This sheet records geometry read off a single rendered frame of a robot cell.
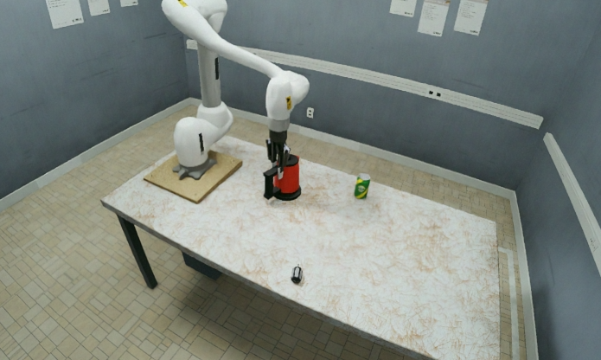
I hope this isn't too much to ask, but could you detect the red kettle with black handle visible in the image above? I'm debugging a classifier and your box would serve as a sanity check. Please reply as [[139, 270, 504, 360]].
[[263, 154, 299, 200]]

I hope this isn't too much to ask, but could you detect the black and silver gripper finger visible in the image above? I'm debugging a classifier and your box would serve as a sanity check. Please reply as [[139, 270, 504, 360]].
[[276, 145, 291, 179], [265, 139, 277, 167]]

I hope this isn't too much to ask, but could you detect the black round base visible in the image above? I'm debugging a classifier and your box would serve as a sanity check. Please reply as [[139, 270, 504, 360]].
[[275, 185, 302, 201]]

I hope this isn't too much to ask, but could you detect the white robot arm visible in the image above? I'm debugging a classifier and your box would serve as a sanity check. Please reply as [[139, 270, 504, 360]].
[[162, 0, 310, 180]]

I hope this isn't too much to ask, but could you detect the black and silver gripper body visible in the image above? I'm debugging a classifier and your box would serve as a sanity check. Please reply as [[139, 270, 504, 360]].
[[269, 130, 287, 151]]

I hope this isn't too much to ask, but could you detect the green and yellow drink can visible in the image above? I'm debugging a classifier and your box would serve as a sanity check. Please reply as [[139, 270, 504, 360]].
[[354, 173, 370, 199]]

